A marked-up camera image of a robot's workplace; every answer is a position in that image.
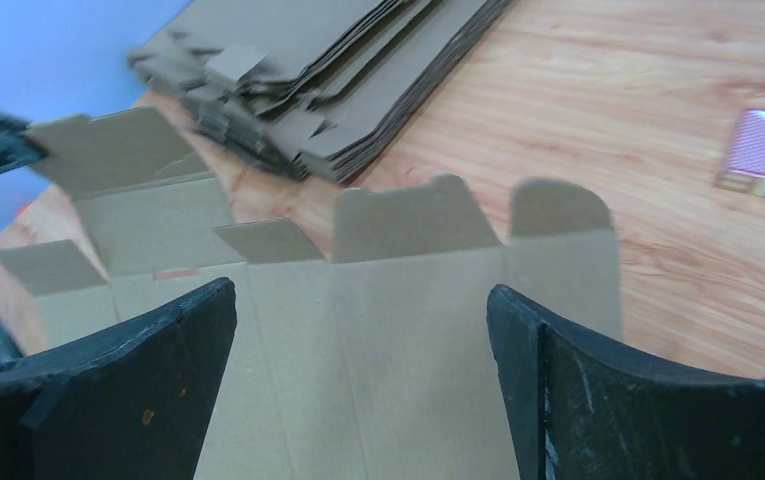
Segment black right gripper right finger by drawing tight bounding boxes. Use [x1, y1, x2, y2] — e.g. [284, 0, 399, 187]
[487, 285, 765, 479]

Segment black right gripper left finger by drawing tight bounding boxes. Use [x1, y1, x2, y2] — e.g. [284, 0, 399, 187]
[0, 277, 237, 479]

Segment cardboard box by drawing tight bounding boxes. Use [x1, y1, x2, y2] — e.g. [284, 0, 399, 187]
[0, 108, 623, 479]

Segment stack of flat cardboard sheets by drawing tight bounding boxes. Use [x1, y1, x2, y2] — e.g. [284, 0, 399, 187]
[126, 1, 507, 183]

